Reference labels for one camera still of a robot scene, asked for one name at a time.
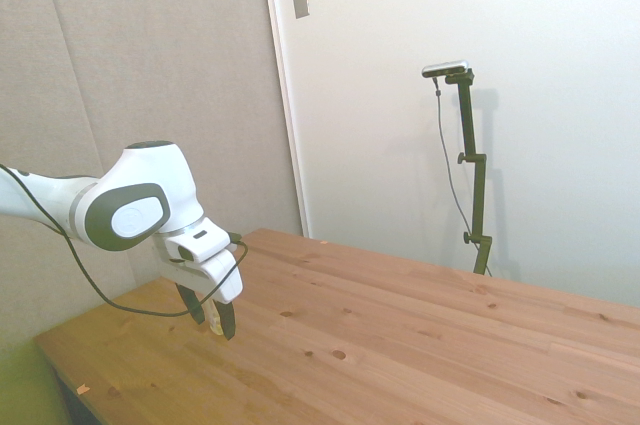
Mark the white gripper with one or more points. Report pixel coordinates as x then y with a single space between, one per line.
220 280

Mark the yellowish sanitizer bottle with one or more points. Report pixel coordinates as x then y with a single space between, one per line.
214 320

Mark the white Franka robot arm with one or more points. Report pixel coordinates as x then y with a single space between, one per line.
140 180

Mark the small orange paper scrap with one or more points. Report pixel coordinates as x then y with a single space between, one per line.
83 389

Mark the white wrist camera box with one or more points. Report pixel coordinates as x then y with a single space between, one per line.
200 244

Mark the white door frame trim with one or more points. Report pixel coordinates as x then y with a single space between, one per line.
285 95

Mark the black camera stand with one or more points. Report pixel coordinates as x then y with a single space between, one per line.
475 180

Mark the grey wall plate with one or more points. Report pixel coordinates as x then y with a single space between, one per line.
300 0

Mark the grey exterior camera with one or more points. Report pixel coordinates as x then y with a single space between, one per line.
446 68

